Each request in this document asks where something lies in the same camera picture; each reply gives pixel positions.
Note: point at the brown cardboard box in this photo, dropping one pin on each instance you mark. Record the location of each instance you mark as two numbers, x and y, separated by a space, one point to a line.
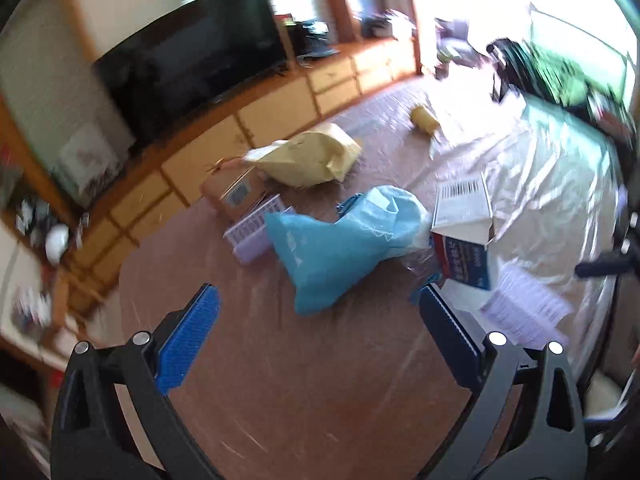
233 188

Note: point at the giraffe picture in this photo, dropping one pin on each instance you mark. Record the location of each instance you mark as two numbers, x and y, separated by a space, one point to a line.
86 165

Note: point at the long wooden cabinet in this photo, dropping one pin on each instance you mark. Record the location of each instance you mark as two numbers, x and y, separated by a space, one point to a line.
166 178

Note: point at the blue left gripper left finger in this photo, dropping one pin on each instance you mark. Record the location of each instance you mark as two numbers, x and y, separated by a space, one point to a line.
188 332

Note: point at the teal plastic bag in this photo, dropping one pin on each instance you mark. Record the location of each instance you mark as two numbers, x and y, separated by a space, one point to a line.
326 259

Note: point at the white paper leaflet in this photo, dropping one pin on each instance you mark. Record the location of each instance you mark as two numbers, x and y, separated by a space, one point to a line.
525 310

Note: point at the blue white medicine box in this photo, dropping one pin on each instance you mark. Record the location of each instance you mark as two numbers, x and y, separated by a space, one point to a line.
462 229

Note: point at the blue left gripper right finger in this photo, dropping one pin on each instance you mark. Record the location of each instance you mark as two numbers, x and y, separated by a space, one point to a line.
462 353

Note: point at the large flat television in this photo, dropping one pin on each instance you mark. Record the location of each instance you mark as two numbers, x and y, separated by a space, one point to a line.
186 61

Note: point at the yellow paper cup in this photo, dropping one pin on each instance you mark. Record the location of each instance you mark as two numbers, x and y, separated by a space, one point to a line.
424 120

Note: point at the black coffee machine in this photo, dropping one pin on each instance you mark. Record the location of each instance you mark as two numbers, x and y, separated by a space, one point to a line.
310 40

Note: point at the yellow paper bag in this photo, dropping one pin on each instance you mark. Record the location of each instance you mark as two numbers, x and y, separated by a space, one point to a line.
322 154

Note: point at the white slotted plastic basket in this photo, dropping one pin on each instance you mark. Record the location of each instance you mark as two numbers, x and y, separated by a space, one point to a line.
248 237

